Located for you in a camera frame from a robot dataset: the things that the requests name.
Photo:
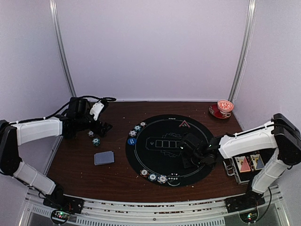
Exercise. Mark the single green blue poker chip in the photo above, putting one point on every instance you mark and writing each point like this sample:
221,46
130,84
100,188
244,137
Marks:
137,128

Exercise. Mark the red black triangular all-in marker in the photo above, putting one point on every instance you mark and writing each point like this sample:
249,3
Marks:
184,124

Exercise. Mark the aluminium poker chip case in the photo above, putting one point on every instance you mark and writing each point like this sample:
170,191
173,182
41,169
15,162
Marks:
244,178

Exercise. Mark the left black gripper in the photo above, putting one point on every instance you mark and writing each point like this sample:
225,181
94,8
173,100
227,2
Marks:
102,131

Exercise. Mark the single brown 100 poker chip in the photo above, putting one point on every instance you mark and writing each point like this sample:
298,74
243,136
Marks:
142,124

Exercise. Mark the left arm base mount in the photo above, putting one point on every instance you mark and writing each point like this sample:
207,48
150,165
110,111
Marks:
64,206

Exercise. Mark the front aluminium rail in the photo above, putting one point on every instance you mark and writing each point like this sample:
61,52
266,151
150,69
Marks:
210,212

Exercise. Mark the blue-backed playing card deck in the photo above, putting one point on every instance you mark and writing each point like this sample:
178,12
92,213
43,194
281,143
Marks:
104,158

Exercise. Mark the red floral saucer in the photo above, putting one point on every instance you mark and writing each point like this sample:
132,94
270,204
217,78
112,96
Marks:
214,111

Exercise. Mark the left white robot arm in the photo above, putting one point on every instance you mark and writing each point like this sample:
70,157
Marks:
77,115

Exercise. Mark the white blue poker chip stack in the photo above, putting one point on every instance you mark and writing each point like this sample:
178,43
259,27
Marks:
91,134

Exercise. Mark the left aluminium frame post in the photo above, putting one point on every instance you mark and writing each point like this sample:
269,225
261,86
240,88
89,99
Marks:
59,38

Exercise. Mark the aluminium frame post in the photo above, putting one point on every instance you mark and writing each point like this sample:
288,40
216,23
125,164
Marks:
59,38
250,18

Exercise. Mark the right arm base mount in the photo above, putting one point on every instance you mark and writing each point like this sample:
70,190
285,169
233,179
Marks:
247,206

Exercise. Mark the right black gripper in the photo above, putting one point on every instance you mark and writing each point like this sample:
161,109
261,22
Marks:
186,163

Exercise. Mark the red white patterned tea bowl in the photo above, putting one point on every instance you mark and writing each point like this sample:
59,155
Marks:
225,106

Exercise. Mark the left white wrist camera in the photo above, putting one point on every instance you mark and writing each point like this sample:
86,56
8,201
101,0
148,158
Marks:
97,109

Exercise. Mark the blue small blind button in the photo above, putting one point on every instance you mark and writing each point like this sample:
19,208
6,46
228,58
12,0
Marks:
132,141

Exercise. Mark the red card deck in case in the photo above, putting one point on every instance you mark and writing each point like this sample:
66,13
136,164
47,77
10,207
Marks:
242,164

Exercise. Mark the round black poker mat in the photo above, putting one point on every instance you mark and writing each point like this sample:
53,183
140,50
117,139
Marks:
156,148

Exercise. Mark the clear round dealer button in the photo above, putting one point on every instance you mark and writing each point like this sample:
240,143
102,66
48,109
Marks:
174,179

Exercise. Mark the single white blue poker chip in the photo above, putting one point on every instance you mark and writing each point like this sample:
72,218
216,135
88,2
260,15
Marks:
132,133

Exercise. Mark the right aluminium frame post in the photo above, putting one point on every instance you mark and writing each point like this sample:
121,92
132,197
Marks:
250,18

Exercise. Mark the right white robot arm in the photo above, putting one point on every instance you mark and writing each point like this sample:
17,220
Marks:
278,134

